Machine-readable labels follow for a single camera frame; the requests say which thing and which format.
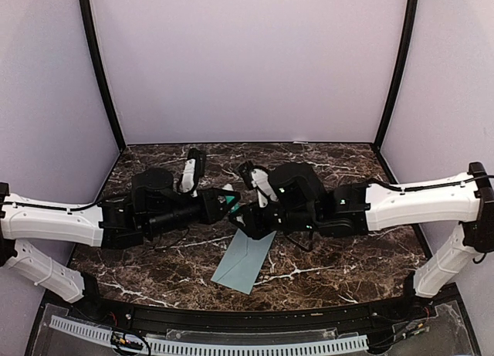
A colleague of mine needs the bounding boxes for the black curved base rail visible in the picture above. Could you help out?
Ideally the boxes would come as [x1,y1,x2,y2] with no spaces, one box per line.
[71,297,436,334]

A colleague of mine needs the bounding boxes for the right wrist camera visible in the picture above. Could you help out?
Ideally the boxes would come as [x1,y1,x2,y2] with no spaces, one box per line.
[237,161,278,208]

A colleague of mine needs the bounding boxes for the black frame post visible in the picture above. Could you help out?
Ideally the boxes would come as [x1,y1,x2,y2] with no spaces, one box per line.
[374,0,418,151]
[79,0,127,152]

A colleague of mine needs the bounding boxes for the right black frame post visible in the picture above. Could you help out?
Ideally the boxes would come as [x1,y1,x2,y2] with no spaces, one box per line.
[374,0,418,151]

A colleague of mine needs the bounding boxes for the white slotted cable duct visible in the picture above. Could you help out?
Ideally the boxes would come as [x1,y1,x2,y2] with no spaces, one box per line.
[49,315,369,356]

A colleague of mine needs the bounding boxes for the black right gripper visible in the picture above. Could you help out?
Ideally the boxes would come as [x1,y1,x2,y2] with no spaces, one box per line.
[228,197,320,239]

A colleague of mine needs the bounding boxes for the left black frame post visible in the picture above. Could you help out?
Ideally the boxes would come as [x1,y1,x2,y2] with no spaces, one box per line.
[79,0,127,152]

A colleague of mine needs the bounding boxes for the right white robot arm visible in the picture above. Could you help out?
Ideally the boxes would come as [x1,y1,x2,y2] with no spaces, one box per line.
[229,162,493,320]

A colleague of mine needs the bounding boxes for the teal envelope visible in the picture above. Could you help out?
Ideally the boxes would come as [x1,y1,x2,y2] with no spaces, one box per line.
[211,229,276,294]

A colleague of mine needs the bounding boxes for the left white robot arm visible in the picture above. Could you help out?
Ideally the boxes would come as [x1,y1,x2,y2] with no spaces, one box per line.
[1,168,240,322]

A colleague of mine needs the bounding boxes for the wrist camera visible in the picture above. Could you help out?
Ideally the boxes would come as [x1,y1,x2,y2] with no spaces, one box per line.
[237,161,278,208]
[177,147,206,196]

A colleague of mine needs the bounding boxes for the white green glue stick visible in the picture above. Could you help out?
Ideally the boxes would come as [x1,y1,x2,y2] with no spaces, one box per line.
[222,183,239,213]

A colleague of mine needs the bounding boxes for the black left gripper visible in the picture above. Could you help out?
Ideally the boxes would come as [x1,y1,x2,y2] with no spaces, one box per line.
[145,188,242,238]

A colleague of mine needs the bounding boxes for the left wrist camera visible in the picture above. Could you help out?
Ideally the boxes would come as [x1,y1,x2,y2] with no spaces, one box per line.
[177,147,206,196]

